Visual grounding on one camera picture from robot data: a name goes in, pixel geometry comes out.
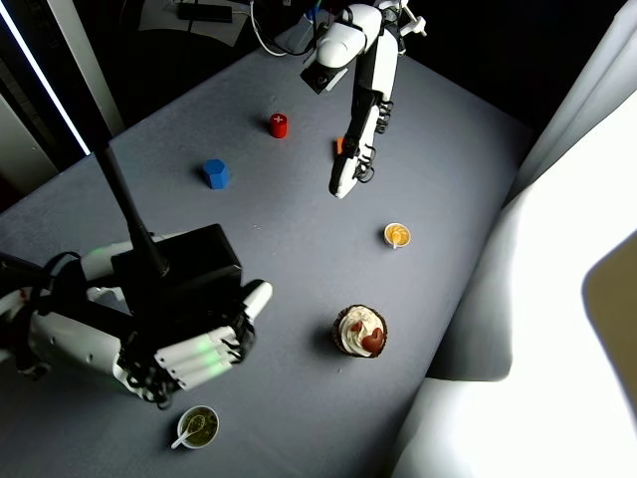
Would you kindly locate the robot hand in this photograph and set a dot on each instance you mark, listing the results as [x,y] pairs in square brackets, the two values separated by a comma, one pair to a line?
[79,343]
[378,70]

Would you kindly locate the orange triangle block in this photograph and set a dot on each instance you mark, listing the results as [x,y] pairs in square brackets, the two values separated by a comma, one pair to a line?
[339,145]

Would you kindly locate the red cylinder with white cross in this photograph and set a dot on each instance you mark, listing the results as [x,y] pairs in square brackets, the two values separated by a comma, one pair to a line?
[278,124]

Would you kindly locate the white spoon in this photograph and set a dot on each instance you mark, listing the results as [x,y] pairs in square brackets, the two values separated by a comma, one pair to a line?
[185,437]

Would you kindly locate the white bowl of green soup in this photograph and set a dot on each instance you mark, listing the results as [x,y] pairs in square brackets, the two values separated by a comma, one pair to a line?
[201,428]

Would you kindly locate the small cup with orange drink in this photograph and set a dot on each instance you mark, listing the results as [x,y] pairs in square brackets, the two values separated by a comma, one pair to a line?
[397,235]

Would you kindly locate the black flat device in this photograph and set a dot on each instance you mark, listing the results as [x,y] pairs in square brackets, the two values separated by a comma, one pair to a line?
[205,12]

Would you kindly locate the blue hexagon block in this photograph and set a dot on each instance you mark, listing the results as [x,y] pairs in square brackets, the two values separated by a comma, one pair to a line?
[215,174]

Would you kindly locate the grey table cloth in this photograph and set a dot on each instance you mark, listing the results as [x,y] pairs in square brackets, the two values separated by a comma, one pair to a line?
[298,274]

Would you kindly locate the white curtain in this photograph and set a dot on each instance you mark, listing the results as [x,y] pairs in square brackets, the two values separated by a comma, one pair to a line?
[547,249]

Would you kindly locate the toy cupcake with white frosting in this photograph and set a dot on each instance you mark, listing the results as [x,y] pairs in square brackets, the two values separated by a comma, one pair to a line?
[360,331]

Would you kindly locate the white light strip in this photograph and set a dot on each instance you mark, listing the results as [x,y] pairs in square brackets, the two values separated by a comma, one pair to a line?
[45,79]

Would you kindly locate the beige panel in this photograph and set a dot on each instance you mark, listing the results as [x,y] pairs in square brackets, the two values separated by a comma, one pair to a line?
[612,318]

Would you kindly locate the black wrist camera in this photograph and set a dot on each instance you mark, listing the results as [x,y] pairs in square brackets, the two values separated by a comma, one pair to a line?
[321,79]

